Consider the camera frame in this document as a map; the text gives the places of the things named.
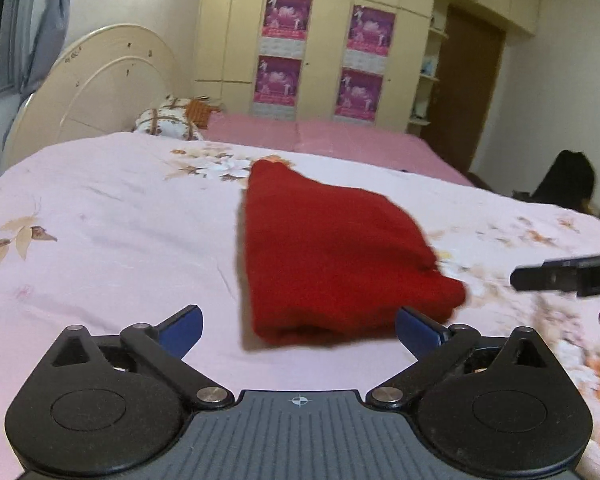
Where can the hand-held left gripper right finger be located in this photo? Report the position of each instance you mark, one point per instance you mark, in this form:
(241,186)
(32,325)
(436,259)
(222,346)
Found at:
(420,332)

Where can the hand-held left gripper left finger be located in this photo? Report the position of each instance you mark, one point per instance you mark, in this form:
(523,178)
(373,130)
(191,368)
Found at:
(182,331)

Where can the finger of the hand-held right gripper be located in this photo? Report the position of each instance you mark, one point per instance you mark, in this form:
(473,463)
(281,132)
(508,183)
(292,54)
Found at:
(542,276)

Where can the red knitted garment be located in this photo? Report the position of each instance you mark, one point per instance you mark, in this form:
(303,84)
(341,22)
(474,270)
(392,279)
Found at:
(325,255)

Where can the black bag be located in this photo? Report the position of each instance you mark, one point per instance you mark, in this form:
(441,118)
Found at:
(567,182)

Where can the pale floral bedsheet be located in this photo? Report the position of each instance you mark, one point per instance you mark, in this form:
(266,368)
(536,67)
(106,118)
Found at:
(105,240)

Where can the brown wooden door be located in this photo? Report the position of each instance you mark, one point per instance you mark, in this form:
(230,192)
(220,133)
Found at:
(462,85)

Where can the pink bed sheet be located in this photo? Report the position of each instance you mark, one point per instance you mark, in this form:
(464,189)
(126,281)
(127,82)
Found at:
(340,140)

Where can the floral pillow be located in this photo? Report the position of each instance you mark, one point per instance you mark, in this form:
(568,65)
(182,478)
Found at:
(167,120)

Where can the orange pillow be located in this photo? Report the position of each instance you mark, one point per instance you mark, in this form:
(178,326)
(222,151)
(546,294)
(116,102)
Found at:
(202,111)

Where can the cream corner shelf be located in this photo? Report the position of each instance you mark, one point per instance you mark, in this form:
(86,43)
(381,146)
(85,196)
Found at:
(427,70)

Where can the cream round headboard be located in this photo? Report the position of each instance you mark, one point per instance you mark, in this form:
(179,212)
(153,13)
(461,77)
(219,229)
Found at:
(95,90)

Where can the cream wardrobe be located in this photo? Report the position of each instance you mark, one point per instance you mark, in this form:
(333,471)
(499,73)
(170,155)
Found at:
(325,50)

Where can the grey curtain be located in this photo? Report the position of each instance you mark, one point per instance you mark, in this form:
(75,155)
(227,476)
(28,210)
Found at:
(42,30)

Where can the pink wall poster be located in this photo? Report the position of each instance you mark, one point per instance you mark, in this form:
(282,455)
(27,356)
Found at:
(277,85)
(371,31)
(358,96)
(286,17)

